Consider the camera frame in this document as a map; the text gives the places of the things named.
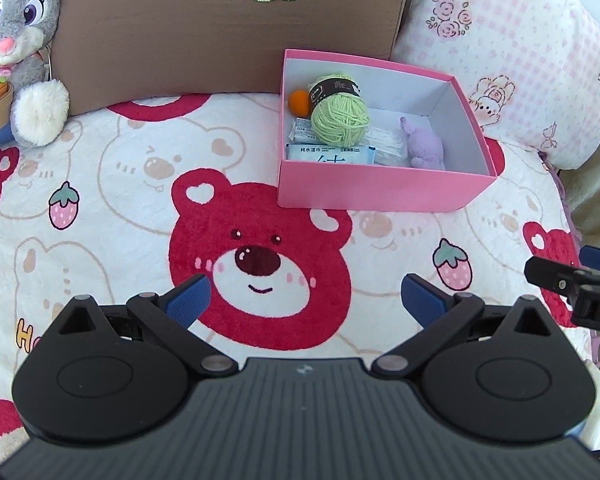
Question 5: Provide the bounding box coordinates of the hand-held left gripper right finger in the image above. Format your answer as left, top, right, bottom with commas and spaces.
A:
370, 274, 563, 378

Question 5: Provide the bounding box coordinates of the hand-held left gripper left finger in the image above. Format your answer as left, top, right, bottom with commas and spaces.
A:
40, 274, 236, 378

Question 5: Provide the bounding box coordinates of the pink cardboard box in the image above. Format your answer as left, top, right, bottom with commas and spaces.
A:
277, 49, 498, 212

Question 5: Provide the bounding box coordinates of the purple plush toy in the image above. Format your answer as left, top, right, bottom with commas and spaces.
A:
399, 116, 446, 170

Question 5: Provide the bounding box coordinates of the clear floss pick box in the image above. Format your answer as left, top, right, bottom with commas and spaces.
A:
367, 125, 411, 166

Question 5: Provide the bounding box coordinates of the blue white wet wipes pack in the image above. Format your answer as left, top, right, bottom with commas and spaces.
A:
285, 142, 377, 165

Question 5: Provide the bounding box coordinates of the green yarn ball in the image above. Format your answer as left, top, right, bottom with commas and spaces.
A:
307, 74, 372, 145

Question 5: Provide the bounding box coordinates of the white tissue packet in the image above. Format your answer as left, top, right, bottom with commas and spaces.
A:
291, 116, 321, 145

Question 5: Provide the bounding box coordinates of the orange makeup sponge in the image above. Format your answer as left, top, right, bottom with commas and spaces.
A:
287, 90, 312, 115

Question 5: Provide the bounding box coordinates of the tan bed sheet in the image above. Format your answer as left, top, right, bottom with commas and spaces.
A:
555, 105, 600, 261

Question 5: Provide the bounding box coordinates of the bear printed blanket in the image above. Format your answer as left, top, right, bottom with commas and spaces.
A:
0, 91, 600, 466

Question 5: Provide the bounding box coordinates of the pink checked pillow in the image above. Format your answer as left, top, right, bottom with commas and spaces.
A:
392, 0, 600, 171

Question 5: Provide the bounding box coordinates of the brown pillow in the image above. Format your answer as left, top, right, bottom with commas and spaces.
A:
50, 0, 415, 117

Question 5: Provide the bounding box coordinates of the grey rabbit plush toy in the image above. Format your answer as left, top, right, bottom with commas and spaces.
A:
0, 0, 71, 148

